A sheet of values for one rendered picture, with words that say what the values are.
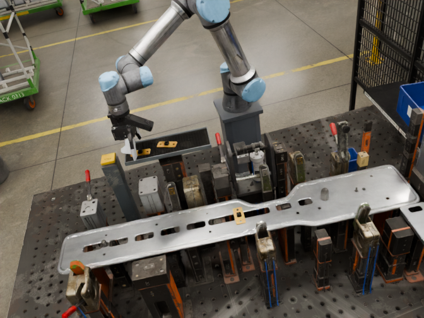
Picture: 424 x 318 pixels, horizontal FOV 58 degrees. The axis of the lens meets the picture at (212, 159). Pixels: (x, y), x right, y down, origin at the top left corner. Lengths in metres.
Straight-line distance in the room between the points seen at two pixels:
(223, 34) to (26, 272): 1.42
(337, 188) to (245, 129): 0.58
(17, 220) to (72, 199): 1.30
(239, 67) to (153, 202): 0.66
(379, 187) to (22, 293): 1.60
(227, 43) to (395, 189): 0.86
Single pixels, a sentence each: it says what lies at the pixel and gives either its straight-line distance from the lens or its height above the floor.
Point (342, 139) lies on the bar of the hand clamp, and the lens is 1.60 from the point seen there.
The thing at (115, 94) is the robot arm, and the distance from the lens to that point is 1.47.
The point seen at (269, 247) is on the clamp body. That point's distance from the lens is 1.34.
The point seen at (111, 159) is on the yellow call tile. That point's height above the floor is 1.16.
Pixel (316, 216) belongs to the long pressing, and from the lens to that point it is 1.48.
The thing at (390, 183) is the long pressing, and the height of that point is 1.00.
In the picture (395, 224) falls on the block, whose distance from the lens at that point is 1.53.
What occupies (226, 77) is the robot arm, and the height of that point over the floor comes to 1.28.
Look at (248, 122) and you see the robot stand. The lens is 1.90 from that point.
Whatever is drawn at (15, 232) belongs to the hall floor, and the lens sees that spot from 3.47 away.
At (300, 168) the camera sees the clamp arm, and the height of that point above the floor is 1.04.
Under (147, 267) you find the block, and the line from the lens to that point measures 1.39.
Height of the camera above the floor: 2.11
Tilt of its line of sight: 39 degrees down
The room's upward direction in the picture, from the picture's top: 12 degrees counter-clockwise
